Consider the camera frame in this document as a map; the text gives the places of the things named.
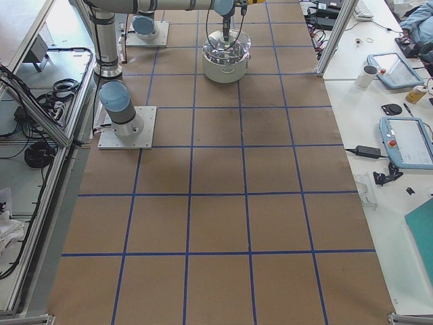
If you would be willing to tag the black plastic bracket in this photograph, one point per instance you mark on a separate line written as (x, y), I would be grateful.
(393, 174)

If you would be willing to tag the far teach pendant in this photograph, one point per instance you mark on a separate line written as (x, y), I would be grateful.
(394, 71)

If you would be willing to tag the brown paper table mat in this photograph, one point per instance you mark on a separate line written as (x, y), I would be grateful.
(244, 211)

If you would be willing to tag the pale green cooking pot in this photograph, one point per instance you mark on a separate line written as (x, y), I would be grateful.
(225, 74)

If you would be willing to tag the glass pot lid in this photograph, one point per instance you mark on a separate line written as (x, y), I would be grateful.
(224, 53)

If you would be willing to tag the teach pendant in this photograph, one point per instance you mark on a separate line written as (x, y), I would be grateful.
(394, 71)
(407, 142)

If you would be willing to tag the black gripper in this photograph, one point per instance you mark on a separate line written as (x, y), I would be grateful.
(226, 23)

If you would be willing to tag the black power adapter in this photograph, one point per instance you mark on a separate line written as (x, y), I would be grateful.
(369, 152)

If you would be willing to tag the black pen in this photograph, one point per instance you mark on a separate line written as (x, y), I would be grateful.
(408, 109)

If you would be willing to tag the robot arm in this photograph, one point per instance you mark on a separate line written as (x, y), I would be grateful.
(144, 25)
(101, 18)

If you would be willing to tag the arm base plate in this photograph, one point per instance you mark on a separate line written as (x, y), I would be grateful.
(135, 134)
(158, 36)

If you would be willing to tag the white mug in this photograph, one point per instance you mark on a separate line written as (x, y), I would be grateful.
(366, 76)

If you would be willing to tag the clear plastic holder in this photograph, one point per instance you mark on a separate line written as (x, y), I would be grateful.
(365, 190)

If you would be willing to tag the near teach pendant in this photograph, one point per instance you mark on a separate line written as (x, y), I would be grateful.
(407, 142)

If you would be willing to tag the aluminium frame post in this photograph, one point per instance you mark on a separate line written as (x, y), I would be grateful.
(346, 11)

